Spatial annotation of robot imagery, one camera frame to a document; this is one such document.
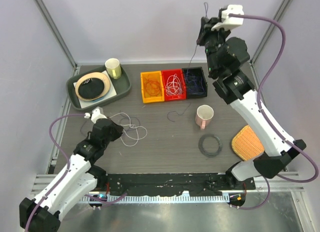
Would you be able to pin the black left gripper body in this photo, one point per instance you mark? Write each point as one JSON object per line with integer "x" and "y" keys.
{"x": 114, "y": 133}

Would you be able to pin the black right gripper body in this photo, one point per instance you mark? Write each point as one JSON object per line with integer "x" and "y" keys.
{"x": 216, "y": 38}

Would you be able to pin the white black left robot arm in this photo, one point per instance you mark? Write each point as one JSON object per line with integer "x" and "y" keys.
{"x": 46, "y": 211}

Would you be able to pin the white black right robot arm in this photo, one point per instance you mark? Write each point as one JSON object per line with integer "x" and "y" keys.
{"x": 225, "y": 55}

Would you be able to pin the white square board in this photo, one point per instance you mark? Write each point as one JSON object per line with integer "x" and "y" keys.
{"x": 86, "y": 104}

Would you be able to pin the black round disc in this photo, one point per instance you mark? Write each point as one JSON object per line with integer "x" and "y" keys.
{"x": 91, "y": 88}

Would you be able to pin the black plastic bin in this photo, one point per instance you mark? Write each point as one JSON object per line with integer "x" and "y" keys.
{"x": 195, "y": 82}

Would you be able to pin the dark green plastic tray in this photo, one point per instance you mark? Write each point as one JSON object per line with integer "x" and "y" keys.
{"x": 122, "y": 86}

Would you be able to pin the red plastic bin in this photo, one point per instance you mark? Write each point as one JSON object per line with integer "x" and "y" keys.
{"x": 173, "y": 84}

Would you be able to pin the beige wooden plate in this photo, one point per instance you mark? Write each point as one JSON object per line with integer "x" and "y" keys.
{"x": 98, "y": 75}

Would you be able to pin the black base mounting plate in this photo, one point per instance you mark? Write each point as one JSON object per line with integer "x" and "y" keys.
{"x": 174, "y": 184}

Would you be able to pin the yellow plastic bin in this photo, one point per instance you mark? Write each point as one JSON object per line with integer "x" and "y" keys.
{"x": 152, "y": 88}

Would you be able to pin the cream yellow cup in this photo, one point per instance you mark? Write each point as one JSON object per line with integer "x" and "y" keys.
{"x": 113, "y": 68}

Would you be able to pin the pink white mug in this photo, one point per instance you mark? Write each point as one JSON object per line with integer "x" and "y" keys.
{"x": 204, "y": 115}

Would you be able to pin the orange woven mat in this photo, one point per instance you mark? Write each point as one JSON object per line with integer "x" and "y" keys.
{"x": 246, "y": 144}

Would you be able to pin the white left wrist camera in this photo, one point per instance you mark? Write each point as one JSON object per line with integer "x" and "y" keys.
{"x": 95, "y": 115}

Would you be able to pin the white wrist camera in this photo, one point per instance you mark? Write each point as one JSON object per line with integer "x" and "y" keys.
{"x": 228, "y": 22}
{"x": 95, "y": 115}

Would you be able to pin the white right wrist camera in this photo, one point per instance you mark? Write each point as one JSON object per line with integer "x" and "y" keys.
{"x": 228, "y": 22}

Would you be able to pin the aluminium corner post right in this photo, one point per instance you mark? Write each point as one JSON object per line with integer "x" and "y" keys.
{"x": 279, "y": 14}

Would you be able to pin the aluminium corner post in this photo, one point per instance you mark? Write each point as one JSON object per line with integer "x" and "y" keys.
{"x": 54, "y": 29}
{"x": 279, "y": 14}

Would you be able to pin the aluminium corner post left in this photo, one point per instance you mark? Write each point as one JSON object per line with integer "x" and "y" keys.
{"x": 54, "y": 29}

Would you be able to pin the aluminium rail frame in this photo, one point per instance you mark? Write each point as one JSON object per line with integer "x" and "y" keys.
{"x": 277, "y": 185}

